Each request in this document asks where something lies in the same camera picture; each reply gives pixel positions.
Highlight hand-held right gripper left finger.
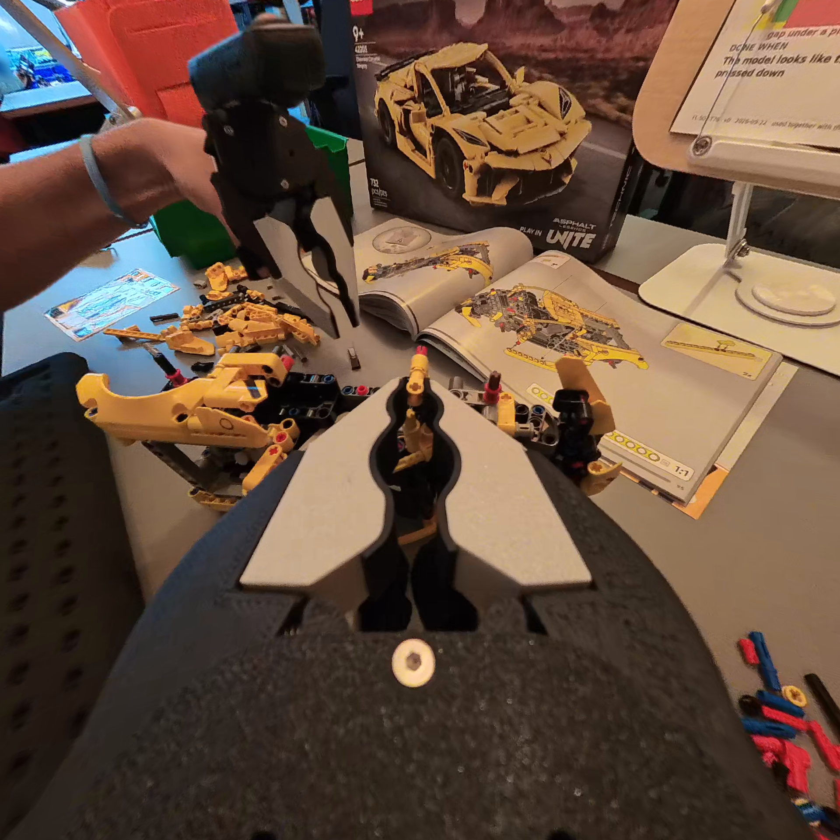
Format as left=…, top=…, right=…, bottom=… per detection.
left=239, top=378, right=409, bottom=616

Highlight dark toy car set box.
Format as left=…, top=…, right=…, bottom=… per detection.
left=351, top=0, right=680, bottom=263

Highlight yellow black brick car model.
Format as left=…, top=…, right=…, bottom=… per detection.
left=75, top=348, right=623, bottom=513

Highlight red plastic bin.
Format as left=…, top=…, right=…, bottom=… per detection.
left=56, top=0, right=240, bottom=129

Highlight pile of mixed brick pins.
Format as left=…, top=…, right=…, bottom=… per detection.
left=737, top=631, right=840, bottom=828

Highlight pile of yellow brick parts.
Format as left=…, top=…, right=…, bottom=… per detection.
left=105, top=261, right=322, bottom=358

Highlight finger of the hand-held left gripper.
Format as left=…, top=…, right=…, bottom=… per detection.
left=308, top=194, right=362, bottom=329
left=252, top=200, right=342, bottom=340

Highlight black dimpled chair armrest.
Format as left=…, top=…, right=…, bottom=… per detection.
left=0, top=353, right=145, bottom=834

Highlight white metal stand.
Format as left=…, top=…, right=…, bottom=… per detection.
left=10, top=0, right=142, bottom=126

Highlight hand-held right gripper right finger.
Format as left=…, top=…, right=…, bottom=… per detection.
left=427, top=379, right=595, bottom=610

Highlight white wooden book stand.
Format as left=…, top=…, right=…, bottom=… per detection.
left=633, top=0, right=840, bottom=378

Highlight green plastic bin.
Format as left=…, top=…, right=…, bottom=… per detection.
left=150, top=125, right=355, bottom=270

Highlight person's left forearm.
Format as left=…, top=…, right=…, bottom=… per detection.
left=0, top=131, right=135, bottom=312

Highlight person's left hand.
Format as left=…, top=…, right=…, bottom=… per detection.
left=92, top=117, right=231, bottom=227

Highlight grey desk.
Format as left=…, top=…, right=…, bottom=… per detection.
left=0, top=138, right=840, bottom=840

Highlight small yellow printed card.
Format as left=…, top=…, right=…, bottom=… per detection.
left=45, top=268, right=180, bottom=342

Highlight instruction booklet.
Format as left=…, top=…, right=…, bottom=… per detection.
left=351, top=218, right=798, bottom=521

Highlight printed instruction sheet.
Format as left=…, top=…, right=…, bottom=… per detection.
left=669, top=0, right=840, bottom=151

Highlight thin grey wristband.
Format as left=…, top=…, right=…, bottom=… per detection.
left=79, top=134, right=148, bottom=229

